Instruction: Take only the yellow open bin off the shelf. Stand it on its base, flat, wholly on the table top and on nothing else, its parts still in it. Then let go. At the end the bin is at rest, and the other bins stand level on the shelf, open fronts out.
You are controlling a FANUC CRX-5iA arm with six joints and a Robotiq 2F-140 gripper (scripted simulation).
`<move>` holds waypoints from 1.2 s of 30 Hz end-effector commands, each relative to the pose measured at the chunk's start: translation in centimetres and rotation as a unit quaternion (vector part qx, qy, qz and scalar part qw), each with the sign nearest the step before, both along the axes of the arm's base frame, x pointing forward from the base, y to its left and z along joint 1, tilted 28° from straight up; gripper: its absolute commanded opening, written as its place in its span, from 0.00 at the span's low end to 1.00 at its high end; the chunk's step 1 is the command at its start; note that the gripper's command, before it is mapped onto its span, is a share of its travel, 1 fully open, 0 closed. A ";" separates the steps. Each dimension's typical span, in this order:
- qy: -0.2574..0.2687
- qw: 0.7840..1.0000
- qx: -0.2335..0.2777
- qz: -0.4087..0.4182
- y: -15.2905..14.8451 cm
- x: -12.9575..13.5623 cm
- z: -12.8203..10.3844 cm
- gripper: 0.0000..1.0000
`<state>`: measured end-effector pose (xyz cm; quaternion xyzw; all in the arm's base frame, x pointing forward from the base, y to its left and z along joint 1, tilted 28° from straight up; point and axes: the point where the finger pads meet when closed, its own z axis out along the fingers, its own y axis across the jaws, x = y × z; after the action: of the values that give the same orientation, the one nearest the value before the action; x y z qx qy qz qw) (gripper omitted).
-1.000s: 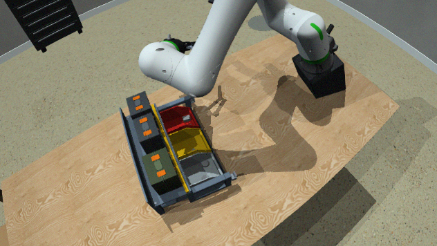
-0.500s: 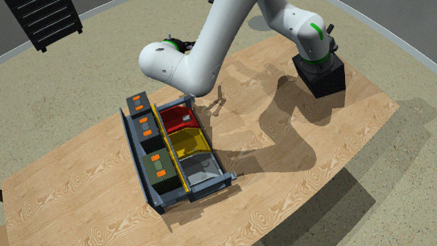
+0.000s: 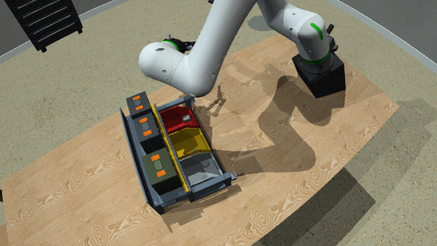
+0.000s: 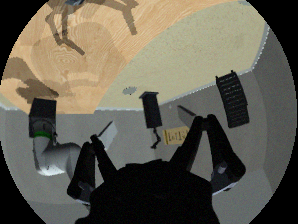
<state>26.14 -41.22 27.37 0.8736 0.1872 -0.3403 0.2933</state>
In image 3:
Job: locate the olive green case with orange latches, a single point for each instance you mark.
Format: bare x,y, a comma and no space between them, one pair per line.
161,172

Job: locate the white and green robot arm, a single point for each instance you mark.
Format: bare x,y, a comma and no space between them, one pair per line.
195,74

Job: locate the red open bin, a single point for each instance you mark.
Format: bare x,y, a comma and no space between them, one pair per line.
173,119

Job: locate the grey open bin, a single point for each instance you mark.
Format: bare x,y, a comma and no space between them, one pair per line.
194,170

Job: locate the grey bin rack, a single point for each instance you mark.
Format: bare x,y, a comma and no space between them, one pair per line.
152,198

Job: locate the yellow bin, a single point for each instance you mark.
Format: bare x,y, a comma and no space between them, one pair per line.
185,140

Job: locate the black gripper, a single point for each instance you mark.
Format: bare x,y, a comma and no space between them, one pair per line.
188,45

